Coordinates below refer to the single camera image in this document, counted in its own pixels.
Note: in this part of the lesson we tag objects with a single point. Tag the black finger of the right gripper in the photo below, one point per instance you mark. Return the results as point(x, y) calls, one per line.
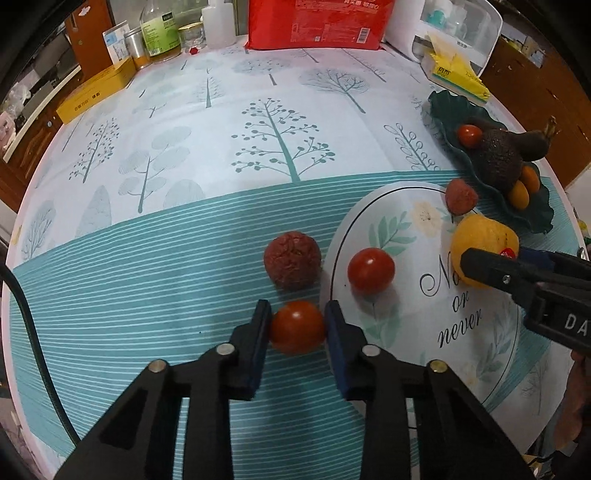
point(512, 275)

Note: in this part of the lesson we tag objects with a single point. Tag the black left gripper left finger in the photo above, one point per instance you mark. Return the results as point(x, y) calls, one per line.
point(136, 437)

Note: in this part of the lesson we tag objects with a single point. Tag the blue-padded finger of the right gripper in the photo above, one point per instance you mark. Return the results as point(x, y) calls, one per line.
point(556, 262)

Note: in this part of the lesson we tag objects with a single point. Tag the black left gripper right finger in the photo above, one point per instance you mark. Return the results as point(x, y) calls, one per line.
point(419, 419)

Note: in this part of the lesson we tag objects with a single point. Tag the large yellow orange with sticker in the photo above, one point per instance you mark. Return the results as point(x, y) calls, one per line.
point(478, 231)

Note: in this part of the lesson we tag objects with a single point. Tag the small orange kumquat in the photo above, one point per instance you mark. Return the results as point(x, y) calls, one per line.
point(519, 196)

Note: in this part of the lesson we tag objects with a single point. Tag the dark avocado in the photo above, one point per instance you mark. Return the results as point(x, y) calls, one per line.
point(496, 165)

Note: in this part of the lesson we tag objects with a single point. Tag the dark brown long fruit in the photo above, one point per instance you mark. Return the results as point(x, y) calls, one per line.
point(531, 145)

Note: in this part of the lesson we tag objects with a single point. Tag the red tomato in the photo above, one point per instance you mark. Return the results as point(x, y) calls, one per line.
point(298, 328)
point(371, 271)
point(470, 136)

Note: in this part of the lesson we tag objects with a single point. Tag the large red textured ball fruit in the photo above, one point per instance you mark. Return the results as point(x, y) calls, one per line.
point(293, 261)

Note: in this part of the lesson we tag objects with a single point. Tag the person's right hand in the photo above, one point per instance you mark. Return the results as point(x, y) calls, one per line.
point(576, 398)

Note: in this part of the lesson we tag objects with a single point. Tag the small red lychee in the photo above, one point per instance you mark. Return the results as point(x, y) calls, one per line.
point(460, 197)

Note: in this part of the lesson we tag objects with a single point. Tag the round white printed placemat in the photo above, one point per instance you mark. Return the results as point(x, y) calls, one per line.
point(427, 312)

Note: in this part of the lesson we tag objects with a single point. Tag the dark green scalloped plate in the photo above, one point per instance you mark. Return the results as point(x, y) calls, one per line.
point(449, 112)

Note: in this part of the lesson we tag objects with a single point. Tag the brown wooden cabinet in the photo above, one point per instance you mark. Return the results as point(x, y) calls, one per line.
point(530, 78)

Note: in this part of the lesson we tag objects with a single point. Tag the yellow tissue pack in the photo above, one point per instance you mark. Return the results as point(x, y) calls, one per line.
point(446, 66)

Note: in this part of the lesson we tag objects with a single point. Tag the tree-patterned tablecloth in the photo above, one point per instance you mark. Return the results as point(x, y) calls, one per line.
point(142, 232)

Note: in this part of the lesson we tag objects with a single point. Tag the white cosmetics storage box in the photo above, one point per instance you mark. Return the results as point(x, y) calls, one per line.
point(473, 27)

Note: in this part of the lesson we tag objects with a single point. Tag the red paper cup package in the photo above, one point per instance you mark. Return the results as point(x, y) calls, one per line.
point(291, 24)

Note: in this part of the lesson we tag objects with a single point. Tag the yellow flat box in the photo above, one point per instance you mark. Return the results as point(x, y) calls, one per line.
point(99, 87)

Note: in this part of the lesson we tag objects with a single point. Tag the white plastic bottle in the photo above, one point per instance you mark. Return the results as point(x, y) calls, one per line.
point(219, 24)

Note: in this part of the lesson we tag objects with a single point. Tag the green labelled glass bottle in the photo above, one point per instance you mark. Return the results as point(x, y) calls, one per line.
point(159, 30)

